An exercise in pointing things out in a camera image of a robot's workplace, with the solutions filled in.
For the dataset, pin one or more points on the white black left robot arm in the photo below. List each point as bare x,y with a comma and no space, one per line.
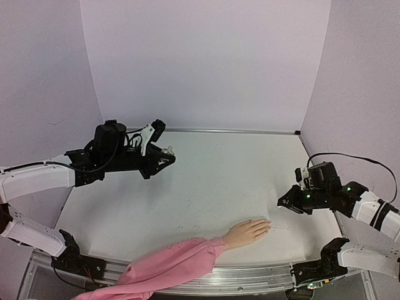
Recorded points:
73,169

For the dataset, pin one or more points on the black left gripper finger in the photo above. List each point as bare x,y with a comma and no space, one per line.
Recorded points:
161,163
156,151

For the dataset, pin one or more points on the aluminium front base frame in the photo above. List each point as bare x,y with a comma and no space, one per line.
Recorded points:
43,279

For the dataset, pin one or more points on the pink sleeved forearm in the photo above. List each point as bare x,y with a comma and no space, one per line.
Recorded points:
171,266

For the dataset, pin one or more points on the mannequin hand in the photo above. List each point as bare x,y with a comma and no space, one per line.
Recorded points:
246,233

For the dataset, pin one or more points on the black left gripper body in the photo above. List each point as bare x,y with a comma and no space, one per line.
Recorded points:
117,162

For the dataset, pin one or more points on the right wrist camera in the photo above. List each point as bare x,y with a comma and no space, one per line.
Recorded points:
303,178

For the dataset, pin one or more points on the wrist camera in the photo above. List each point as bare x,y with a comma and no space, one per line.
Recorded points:
303,178
150,134

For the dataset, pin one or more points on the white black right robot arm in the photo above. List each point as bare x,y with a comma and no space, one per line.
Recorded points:
357,202

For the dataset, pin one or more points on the aluminium back table rail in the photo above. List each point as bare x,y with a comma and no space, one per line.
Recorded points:
231,131

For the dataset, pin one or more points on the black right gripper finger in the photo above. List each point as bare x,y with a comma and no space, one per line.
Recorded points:
288,198
290,207

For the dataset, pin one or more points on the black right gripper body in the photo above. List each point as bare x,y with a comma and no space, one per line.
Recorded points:
295,199

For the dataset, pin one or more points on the clear nail polish bottle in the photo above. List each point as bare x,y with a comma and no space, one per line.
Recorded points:
168,150

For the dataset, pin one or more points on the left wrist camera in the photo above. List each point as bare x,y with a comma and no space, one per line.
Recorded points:
150,134

